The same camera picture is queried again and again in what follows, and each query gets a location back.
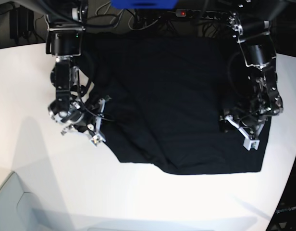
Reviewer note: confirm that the black t-shirt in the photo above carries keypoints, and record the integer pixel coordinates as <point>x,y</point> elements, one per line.
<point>165,98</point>

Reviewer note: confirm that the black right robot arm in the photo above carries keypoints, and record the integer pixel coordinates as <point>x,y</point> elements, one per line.
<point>64,41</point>

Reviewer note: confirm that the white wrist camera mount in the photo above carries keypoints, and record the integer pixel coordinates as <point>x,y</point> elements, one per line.
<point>249,143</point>
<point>93,132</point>

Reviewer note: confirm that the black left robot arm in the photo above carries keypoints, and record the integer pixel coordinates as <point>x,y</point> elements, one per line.
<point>251,22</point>

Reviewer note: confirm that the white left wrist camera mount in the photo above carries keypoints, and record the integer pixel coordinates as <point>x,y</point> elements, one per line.
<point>249,143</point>

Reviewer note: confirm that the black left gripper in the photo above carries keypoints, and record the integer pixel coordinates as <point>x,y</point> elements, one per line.
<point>250,123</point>

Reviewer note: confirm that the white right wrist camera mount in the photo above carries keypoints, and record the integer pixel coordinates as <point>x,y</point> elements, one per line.
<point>93,132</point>

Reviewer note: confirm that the blue box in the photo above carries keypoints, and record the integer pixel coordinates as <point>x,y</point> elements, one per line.
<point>144,4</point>

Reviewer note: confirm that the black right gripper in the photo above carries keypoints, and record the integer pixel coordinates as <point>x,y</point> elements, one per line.
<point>78,119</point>

